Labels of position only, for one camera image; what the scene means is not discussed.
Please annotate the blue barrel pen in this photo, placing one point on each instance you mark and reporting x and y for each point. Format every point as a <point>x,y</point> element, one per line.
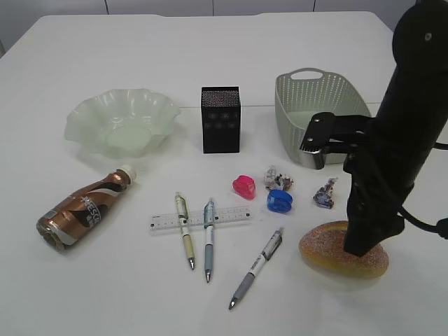
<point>208,241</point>

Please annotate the pink pencil sharpener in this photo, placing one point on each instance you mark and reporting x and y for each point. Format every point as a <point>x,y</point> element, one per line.
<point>245,187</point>

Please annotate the black mesh pen holder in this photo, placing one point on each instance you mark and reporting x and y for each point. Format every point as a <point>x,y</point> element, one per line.
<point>221,119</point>

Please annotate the transparent plastic ruler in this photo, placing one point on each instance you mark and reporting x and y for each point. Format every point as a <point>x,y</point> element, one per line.
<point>197,218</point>

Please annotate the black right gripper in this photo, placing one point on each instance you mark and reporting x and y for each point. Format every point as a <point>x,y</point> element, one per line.
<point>399,140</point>

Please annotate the sugared bread roll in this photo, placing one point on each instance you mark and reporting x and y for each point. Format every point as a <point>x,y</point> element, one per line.
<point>323,246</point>

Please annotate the pale green wavy glass plate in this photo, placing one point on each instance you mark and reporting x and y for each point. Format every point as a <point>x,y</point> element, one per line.
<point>122,123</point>

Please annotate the brown Nescafe coffee bottle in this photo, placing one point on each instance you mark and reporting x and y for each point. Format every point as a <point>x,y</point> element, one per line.
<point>70,220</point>

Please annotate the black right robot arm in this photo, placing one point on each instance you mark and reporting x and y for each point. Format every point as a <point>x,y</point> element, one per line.
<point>420,77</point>

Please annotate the green woven plastic basket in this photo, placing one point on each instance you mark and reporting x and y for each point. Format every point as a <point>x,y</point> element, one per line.
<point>305,92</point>

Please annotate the grey grip white pen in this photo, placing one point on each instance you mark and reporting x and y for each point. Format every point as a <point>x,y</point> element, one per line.
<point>264,256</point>

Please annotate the crumpled white paper piece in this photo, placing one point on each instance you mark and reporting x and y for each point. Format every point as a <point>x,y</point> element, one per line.
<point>274,180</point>

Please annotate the green barrel pen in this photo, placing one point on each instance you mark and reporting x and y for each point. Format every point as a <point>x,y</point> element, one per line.
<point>185,231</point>

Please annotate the blue pencil sharpener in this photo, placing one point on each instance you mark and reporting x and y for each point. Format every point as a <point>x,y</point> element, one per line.
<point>279,201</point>

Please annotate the blue paper piece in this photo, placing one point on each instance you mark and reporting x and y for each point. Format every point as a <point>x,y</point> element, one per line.
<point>324,195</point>

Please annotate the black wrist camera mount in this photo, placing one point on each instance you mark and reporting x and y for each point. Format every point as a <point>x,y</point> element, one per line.
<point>328,133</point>

